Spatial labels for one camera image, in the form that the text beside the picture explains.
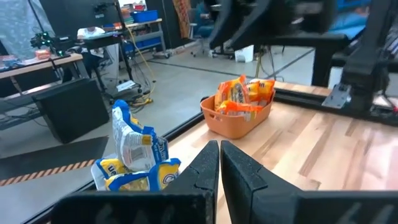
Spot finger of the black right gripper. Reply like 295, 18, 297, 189
208, 0, 247, 50
229, 0, 290, 52

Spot grey shelf cart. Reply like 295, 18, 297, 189
123, 17, 171, 59

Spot silver metal bracket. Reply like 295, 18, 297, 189
322, 83, 353, 110

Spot person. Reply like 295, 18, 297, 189
76, 26, 107, 58
192, 0, 220, 40

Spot orange plastic bin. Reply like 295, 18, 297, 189
200, 92, 277, 140

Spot wooden desk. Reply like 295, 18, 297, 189
0, 52, 84, 94

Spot black device green lights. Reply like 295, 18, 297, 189
29, 30, 55, 49

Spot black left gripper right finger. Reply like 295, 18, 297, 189
220, 139, 301, 224

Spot yellow cable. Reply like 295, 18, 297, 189
126, 26, 156, 108

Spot blue storage bin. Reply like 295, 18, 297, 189
131, 9, 159, 24

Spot orange patterned fabric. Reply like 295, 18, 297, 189
172, 0, 191, 40

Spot black hazard-striped floor mat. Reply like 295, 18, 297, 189
0, 135, 110, 187

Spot white paper sheet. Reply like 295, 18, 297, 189
115, 80, 137, 93

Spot large black monitor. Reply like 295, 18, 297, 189
39, 0, 121, 31

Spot monitor with blue screen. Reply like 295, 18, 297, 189
328, 0, 374, 34

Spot small orange box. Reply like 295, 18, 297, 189
34, 49, 52, 60

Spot black floor box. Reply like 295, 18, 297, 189
32, 77, 110, 144

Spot grey curtain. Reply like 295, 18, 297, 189
0, 0, 56, 58

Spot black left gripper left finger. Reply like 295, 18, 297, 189
164, 139, 221, 224

